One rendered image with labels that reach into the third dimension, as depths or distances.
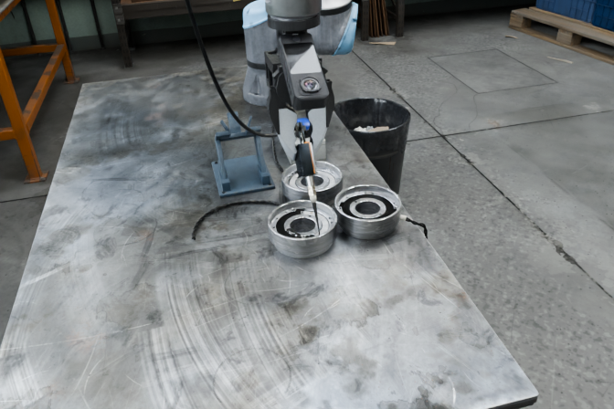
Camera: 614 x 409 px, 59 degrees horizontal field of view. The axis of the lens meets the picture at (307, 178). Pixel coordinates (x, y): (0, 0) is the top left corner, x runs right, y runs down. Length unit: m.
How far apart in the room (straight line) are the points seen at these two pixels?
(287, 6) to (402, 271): 0.39
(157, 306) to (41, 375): 0.16
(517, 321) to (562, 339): 0.14
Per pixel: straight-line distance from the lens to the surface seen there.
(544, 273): 2.14
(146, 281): 0.82
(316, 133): 0.80
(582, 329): 1.98
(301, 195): 0.90
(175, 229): 0.91
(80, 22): 4.89
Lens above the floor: 1.32
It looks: 31 degrees down
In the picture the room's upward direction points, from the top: 2 degrees counter-clockwise
